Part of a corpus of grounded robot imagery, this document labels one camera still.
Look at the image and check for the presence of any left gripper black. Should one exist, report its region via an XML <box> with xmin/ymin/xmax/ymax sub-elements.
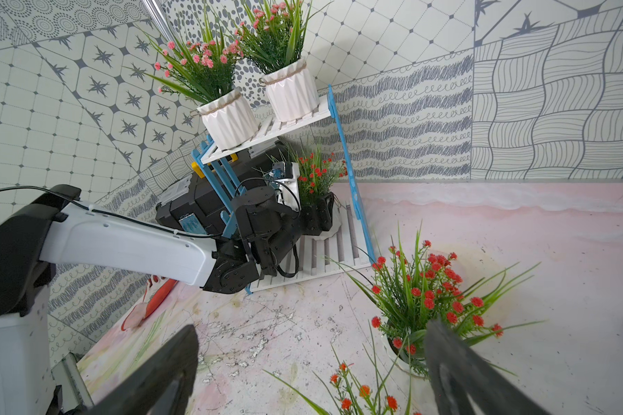
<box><xmin>202</xmin><ymin>171</ymin><xmax>335</xmax><ymax>294</ymax></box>

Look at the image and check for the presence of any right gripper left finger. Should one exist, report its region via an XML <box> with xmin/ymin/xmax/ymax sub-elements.
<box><xmin>88</xmin><ymin>324</ymin><xmax>199</xmax><ymax>414</ymax></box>

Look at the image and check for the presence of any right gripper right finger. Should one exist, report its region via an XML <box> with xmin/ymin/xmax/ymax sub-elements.
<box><xmin>424</xmin><ymin>321</ymin><xmax>547</xmax><ymax>414</ymax></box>

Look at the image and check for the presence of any red flower pot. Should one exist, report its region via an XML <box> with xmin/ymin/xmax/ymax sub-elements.
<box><xmin>343</xmin><ymin>239</ymin><xmax>533</xmax><ymax>378</ymax></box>
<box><xmin>283</xmin><ymin>143</ymin><xmax>348</xmax><ymax>237</ymax></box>

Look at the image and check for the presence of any orange flower pot front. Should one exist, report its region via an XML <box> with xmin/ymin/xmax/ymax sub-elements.
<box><xmin>263</xmin><ymin>331</ymin><xmax>427</xmax><ymax>415</ymax></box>

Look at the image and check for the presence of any pink flower pot back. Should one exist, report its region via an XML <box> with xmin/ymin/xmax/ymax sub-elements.
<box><xmin>146</xmin><ymin>22</ymin><xmax>259</xmax><ymax>150</ymax></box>

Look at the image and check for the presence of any pink flower pot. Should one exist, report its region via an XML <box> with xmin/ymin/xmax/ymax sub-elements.
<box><xmin>236</xmin><ymin>1</ymin><xmax>319</xmax><ymax>122</ymax></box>
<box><xmin>146</xmin><ymin>22</ymin><xmax>259</xmax><ymax>150</ymax></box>

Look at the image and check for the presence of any pink flower pot front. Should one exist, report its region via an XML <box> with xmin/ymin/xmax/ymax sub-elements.
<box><xmin>236</xmin><ymin>1</ymin><xmax>319</xmax><ymax>122</ymax></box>

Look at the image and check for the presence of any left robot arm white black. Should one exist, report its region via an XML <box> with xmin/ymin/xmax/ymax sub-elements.
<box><xmin>0</xmin><ymin>164</ymin><xmax>306</xmax><ymax>414</ymax></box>

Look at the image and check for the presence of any blue white two-tier rack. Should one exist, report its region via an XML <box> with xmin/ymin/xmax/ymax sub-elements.
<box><xmin>191</xmin><ymin>93</ymin><xmax>377</xmax><ymax>293</ymax></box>

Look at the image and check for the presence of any red white glove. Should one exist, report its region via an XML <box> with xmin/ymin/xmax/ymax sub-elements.
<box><xmin>120</xmin><ymin>275</ymin><xmax>178</xmax><ymax>331</ymax></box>

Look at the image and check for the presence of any floral pink table mat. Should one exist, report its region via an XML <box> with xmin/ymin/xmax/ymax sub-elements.
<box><xmin>77</xmin><ymin>181</ymin><xmax>623</xmax><ymax>415</ymax></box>

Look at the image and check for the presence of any aluminium mounting rail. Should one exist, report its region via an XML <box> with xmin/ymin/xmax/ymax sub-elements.
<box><xmin>52</xmin><ymin>353</ymin><xmax>94</xmax><ymax>413</ymax></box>

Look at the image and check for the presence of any black toolbox yellow handle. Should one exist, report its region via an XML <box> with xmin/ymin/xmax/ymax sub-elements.
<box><xmin>155</xmin><ymin>142</ymin><xmax>285</xmax><ymax>234</ymax></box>

